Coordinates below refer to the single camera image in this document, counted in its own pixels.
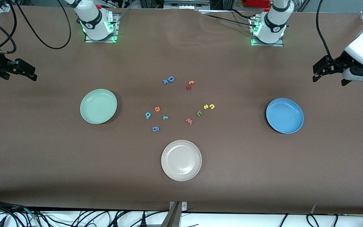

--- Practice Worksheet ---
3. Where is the blue plate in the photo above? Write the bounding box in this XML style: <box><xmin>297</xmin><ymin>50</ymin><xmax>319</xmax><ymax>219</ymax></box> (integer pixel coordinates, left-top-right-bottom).
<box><xmin>266</xmin><ymin>98</ymin><xmax>304</xmax><ymax>134</ymax></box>

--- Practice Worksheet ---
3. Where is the pale green plate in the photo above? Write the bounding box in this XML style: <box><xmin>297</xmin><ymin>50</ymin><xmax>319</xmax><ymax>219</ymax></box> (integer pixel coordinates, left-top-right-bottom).
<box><xmin>80</xmin><ymin>89</ymin><xmax>118</xmax><ymax>124</ymax></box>

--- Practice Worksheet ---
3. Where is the table cover sheet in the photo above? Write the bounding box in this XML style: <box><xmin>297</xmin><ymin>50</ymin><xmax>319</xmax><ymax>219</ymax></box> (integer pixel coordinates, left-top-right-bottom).
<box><xmin>0</xmin><ymin>6</ymin><xmax>363</xmax><ymax>215</ymax></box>

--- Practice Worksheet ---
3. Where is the red box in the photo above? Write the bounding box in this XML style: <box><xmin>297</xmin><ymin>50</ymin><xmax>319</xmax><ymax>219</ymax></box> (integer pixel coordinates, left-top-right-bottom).
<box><xmin>246</xmin><ymin>0</ymin><xmax>271</xmax><ymax>8</ymax></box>

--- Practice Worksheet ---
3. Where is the grey metal box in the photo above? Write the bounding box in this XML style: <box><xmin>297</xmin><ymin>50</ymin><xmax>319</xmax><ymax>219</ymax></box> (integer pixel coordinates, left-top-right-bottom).
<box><xmin>164</xmin><ymin>0</ymin><xmax>211</xmax><ymax>10</ymax></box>

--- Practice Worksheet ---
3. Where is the beige plate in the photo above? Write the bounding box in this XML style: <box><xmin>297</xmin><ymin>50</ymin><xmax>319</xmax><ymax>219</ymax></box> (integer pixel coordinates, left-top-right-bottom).
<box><xmin>161</xmin><ymin>140</ymin><xmax>202</xmax><ymax>182</ymax></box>

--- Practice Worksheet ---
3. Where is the right arm long black cable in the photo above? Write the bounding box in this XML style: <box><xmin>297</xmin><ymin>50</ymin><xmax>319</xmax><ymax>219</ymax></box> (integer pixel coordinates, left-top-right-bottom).
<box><xmin>13</xmin><ymin>0</ymin><xmax>72</xmax><ymax>49</ymax></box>

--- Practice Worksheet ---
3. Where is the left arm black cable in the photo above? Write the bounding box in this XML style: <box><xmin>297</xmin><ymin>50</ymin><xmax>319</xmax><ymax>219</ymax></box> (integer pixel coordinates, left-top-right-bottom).
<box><xmin>316</xmin><ymin>0</ymin><xmax>335</xmax><ymax>62</ymax></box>

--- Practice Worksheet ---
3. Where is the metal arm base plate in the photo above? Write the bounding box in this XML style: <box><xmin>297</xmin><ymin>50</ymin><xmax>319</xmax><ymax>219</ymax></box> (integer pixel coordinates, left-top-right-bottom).
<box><xmin>250</xmin><ymin>17</ymin><xmax>285</xmax><ymax>47</ymax></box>
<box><xmin>84</xmin><ymin>13</ymin><xmax>120</xmax><ymax>43</ymax></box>

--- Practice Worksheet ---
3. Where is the black cable lying on table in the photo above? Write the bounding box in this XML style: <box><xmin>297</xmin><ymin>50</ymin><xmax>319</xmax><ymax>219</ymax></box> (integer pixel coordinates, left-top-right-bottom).
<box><xmin>200</xmin><ymin>9</ymin><xmax>259</xmax><ymax>29</ymax></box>

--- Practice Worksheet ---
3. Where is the green tipped cable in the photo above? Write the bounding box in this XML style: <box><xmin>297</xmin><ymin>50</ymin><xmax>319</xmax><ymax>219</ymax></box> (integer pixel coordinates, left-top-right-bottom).
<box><xmin>18</xmin><ymin>207</ymin><xmax>42</xmax><ymax>219</ymax></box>

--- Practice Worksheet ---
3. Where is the aluminium frame profile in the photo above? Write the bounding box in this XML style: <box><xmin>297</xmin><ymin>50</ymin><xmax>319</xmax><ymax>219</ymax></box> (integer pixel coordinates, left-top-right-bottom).
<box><xmin>139</xmin><ymin>0</ymin><xmax>164</xmax><ymax>9</ymax></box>

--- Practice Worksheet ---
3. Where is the metal clamp bracket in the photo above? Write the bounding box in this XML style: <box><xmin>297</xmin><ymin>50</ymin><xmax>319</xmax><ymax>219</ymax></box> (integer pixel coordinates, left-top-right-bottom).
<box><xmin>161</xmin><ymin>201</ymin><xmax>187</xmax><ymax>227</ymax></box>

